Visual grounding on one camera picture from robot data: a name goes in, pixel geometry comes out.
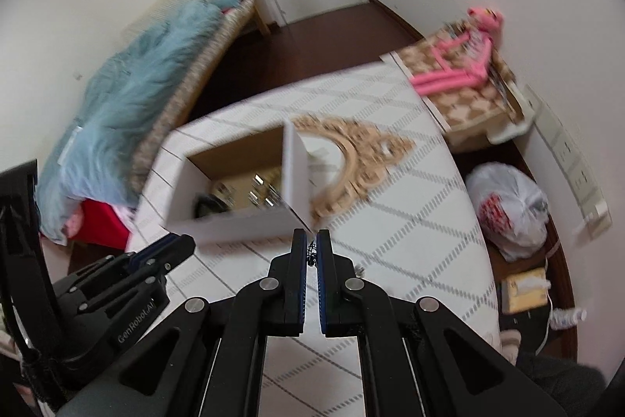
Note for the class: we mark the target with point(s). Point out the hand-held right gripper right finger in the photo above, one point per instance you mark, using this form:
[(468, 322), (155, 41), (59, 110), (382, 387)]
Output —
[(320, 285)]

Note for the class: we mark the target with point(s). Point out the red cloth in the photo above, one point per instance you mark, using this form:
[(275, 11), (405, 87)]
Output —
[(102, 221)]

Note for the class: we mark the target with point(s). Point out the white cardboard box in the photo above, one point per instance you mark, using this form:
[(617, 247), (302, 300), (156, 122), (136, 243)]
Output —
[(244, 226)]

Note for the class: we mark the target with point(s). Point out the white quilt label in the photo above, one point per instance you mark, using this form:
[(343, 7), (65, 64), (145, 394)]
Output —
[(73, 143)]

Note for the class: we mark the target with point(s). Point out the white charger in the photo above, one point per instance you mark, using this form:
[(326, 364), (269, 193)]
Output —
[(598, 221)]

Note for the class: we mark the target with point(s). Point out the black fitness band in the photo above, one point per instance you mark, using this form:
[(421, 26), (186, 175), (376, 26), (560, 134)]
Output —
[(207, 206)]

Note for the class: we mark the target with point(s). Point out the grey fuzzy slipper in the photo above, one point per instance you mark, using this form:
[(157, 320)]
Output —
[(510, 343)]

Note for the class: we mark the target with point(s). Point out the pink plush toy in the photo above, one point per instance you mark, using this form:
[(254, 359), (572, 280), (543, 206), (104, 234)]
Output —
[(449, 81)]

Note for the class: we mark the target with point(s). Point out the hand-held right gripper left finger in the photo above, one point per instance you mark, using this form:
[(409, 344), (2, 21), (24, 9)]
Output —
[(303, 280)]

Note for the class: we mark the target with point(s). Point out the bed with checkered sheet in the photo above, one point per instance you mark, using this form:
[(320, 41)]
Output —
[(205, 60)]

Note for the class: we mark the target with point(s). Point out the pink checkered sheet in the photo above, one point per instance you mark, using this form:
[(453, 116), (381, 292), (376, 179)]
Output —
[(73, 221)]

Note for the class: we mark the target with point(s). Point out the white plastic bag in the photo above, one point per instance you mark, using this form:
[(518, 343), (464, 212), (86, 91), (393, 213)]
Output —
[(517, 212)]

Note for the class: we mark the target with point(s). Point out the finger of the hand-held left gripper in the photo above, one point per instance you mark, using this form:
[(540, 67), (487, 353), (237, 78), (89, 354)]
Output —
[(163, 247), (117, 282)]

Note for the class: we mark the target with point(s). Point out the white power strip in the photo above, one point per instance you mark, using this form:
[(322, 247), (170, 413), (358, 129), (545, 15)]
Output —
[(571, 153)]

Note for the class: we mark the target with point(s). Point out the light blue quilt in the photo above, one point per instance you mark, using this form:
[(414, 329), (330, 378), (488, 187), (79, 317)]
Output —
[(136, 94)]

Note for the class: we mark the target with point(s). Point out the tissue box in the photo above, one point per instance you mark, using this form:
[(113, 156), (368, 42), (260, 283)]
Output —
[(522, 295)]

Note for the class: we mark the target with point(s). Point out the small white bottle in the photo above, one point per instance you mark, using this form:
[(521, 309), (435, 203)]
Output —
[(569, 318)]

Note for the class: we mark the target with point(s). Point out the diamond pattern white tablecloth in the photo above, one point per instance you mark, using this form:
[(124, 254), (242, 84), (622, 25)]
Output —
[(415, 226)]

